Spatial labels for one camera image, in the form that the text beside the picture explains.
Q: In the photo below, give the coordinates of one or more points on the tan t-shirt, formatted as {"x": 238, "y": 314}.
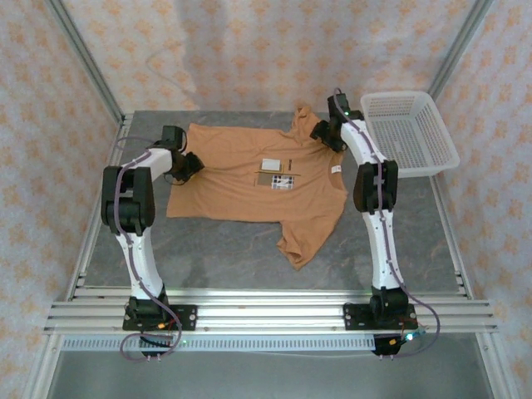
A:
{"x": 249, "y": 199}

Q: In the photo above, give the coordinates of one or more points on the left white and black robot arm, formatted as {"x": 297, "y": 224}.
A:
{"x": 141, "y": 257}

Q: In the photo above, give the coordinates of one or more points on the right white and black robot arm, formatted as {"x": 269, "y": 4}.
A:
{"x": 382, "y": 249}

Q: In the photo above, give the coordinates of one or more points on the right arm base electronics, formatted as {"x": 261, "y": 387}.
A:
{"x": 395, "y": 343}

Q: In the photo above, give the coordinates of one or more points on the white perforated plastic basket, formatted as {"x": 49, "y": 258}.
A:
{"x": 411, "y": 133}

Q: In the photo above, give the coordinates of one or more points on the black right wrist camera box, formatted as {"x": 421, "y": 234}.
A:
{"x": 337, "y": 107}

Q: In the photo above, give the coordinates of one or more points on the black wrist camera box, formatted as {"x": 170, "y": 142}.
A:
{"x": 337, "y": 107}
{"x": 172, "y": 136}

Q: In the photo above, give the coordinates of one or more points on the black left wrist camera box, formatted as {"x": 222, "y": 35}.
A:
{"x": 172, "y": 136}

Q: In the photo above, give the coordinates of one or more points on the aluminium frame post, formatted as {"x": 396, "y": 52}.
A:
{"x": 89, "y": 66}
{"x": 457, "y": 50}

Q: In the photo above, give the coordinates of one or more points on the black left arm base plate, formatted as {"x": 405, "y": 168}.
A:
{"x": 187, "y": 318}

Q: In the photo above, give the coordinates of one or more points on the aluminium mounting rail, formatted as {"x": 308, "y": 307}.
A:
{"x": 270, "y": 313}

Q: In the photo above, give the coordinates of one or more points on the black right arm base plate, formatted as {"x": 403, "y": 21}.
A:
{"x": 357, "y": 318}

